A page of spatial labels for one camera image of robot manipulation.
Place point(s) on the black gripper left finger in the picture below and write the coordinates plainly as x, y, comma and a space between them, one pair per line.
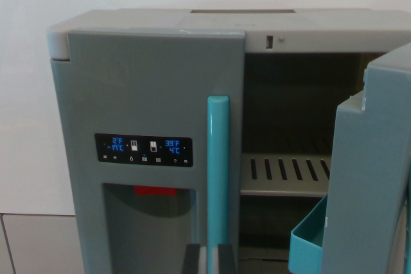
191, 261

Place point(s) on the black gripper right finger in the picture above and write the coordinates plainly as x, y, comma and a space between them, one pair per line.
227, 261

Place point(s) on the teal door storage bin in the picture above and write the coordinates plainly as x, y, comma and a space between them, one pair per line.
306, 248

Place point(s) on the grey slotted fridge shelf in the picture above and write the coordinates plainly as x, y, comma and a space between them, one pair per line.
276, 187

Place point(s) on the grey fridge door with display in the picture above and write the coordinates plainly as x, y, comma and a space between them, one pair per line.
144, 94

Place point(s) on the grey toy fridge cabinet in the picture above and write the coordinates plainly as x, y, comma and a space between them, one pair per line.
289, 30

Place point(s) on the red dispenser lever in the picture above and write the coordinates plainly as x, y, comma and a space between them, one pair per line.
155, 191

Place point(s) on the black temperature display panel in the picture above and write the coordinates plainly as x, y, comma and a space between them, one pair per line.
144, 158

